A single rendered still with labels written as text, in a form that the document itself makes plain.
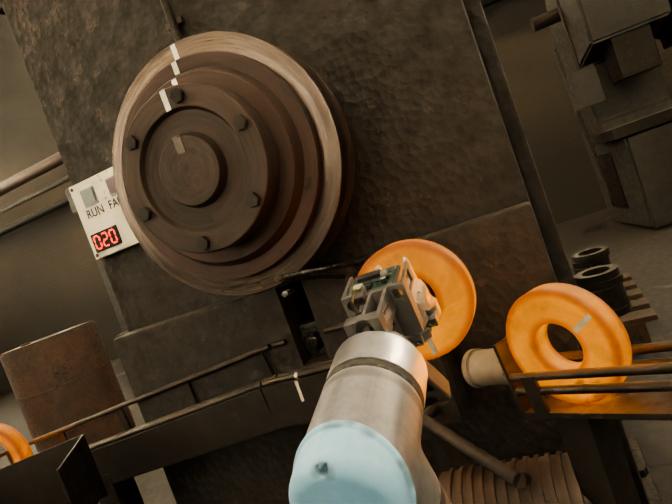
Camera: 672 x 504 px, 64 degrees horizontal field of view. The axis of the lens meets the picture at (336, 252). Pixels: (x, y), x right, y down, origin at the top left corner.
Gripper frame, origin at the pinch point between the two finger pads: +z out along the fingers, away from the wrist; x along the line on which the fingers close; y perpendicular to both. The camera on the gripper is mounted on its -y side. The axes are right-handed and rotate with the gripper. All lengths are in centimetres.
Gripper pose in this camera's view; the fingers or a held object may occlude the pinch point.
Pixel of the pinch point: (408, 285)
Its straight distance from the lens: 70.5
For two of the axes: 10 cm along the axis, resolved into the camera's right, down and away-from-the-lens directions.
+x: -8.9, 2.9, 3.6
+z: 2.2, -4.2, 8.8
